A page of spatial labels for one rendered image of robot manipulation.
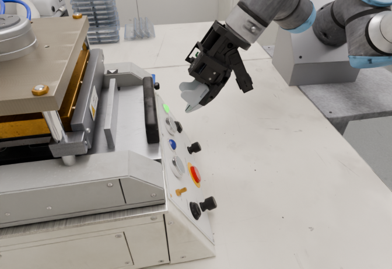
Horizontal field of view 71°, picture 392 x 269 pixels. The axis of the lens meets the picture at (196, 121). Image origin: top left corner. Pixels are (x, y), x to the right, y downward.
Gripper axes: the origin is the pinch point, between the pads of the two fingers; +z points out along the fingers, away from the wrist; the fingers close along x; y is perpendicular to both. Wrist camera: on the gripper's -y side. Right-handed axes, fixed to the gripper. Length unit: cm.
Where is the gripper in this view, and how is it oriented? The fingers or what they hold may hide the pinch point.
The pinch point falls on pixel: (191, 109)
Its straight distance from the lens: 65.4
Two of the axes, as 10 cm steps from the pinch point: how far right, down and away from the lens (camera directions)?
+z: -5.6, 7.0, 4.4
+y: -8.1, -3.7, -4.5
